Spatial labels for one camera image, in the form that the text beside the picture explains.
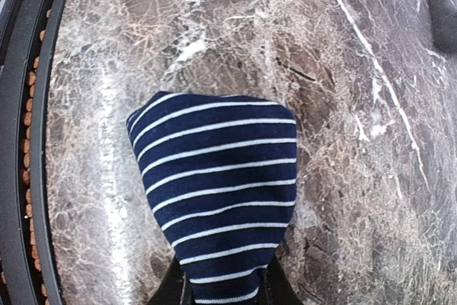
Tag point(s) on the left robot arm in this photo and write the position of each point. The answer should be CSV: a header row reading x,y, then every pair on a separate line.
x,y
443,24

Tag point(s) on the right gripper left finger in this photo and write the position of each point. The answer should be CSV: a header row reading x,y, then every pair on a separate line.
x,y
174,289

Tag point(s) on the black front rail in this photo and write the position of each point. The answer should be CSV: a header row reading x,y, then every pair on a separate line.
x,y
29,30

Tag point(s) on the navy striped underwear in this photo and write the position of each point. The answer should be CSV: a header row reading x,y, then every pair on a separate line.
x,y
219,174

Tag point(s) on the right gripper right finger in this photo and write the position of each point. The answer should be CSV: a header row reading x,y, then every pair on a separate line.
x,y
274,288

